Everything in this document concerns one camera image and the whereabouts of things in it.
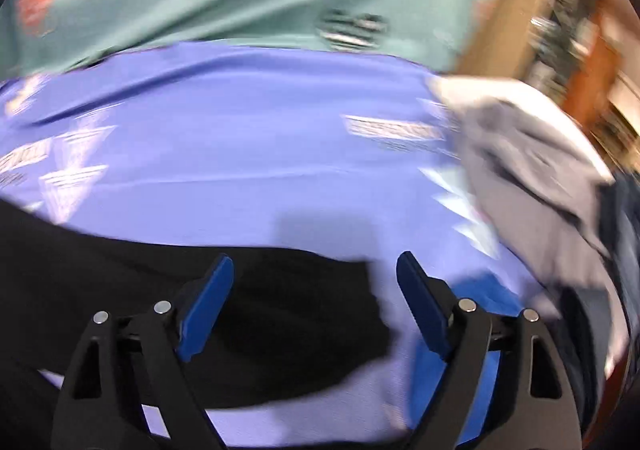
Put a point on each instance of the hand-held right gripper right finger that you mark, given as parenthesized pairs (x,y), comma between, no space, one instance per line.
(425,310)

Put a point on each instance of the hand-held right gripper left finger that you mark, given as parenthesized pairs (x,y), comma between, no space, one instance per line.
(210,310)

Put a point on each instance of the black pants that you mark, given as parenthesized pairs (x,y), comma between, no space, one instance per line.
(275,310)

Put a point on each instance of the bright blue garment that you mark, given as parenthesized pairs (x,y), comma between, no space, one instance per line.
(500,300)

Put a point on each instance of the blue printed bedsheet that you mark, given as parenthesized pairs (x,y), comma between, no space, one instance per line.
(250,140)

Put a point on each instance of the grey garment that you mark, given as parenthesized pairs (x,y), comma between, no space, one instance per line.
(525,165)

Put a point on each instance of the navy garment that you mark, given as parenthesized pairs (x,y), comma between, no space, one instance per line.
(620,230)

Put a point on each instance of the white pillow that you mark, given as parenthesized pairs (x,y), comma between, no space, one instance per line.
(550,105)

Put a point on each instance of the wooden display cabinet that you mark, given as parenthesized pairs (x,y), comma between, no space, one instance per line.
(590,80)

